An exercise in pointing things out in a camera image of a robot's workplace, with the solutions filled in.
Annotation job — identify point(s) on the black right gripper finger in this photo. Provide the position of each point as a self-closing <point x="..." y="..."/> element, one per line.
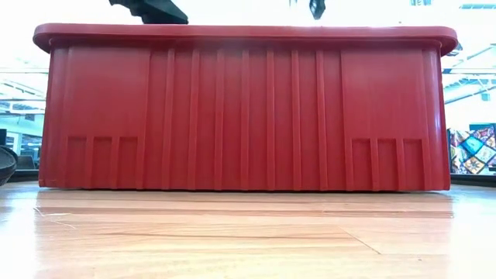
<point x="317" y="8"/>

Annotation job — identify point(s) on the black chair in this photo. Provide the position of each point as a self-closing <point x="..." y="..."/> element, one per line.
<point x="27" y="162"/>

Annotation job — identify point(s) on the black aluminium frame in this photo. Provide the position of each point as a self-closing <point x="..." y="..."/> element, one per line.
<point x="27" y="176"/>
<point x="472" y="180"/>

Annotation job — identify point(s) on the black monitor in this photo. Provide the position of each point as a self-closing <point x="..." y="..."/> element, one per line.
<point x="2" y="137"/>

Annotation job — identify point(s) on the red plastic bin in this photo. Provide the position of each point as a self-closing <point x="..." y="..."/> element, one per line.
<point x="248" y="116"/>

